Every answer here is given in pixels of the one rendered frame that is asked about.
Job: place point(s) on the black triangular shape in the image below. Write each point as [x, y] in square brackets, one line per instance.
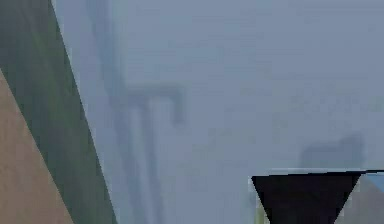
[305, 200]

